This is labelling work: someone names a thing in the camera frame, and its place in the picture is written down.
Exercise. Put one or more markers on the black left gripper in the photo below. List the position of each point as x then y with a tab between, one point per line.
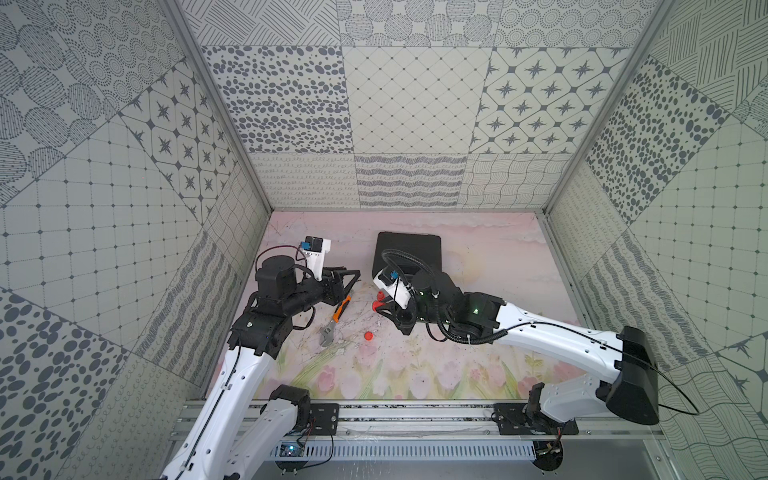
333	288

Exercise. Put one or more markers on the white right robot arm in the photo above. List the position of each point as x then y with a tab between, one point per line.
620	372

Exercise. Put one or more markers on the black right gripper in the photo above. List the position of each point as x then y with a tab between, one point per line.
397	315

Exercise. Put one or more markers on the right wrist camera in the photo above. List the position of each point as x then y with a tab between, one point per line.
389	281

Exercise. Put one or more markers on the black plastic tool case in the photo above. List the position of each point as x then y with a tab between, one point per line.
426	247

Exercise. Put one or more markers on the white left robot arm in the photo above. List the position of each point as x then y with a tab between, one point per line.
287	287

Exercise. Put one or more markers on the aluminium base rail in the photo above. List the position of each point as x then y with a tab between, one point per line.
310	432

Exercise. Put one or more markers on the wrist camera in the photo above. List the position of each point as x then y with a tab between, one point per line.
314	250
389	281

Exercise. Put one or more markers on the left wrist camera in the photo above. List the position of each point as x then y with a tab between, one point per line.
314	250

